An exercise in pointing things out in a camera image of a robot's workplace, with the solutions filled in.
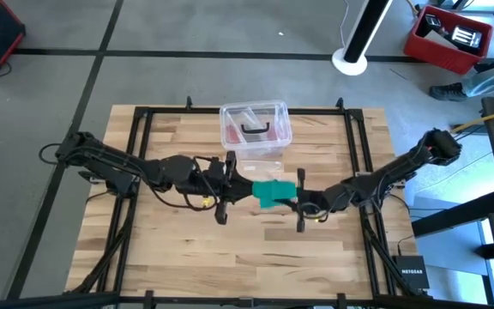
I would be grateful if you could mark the green elastic bandage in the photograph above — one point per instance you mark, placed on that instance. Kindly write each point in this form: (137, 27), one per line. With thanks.
(275, 194)

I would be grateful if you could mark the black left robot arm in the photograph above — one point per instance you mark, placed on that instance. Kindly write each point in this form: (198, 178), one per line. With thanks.
(110, 161)

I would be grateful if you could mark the small black device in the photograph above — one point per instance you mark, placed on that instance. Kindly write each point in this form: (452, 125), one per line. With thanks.
(432, 21)

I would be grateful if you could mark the black metal table frame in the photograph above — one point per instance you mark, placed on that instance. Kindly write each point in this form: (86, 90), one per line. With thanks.
(144, 129)

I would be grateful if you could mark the clear plastic zip bag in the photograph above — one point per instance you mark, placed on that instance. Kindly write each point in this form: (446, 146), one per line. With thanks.
(260, 166)

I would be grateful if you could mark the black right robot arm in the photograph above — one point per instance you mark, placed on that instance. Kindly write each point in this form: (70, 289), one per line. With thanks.
(393, 171)

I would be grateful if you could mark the black silver device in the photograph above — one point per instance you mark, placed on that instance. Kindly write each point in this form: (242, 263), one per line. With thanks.
(466, 36)

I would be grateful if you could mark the clear plastic storage box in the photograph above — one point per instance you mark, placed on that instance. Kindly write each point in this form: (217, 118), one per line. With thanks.
(255, 116)

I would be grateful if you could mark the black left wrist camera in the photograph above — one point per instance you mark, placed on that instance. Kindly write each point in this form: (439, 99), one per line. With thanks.
(215, 167)

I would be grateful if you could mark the person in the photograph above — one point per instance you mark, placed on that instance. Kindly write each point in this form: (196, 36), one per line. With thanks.
(487, 81)

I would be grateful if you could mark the red plastic bin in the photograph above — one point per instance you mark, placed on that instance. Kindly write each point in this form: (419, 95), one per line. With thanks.
(444, 58)

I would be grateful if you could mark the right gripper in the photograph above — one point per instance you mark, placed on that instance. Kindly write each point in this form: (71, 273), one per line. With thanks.
(317, 201)

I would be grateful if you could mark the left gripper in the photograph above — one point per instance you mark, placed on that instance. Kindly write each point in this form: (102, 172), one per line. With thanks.
(225, 189)

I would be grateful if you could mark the black Netgear switch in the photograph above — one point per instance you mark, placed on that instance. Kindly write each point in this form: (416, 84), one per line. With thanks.
(411, 272)

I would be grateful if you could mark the black pole white base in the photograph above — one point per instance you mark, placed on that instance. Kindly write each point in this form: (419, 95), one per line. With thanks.
(365, 30)

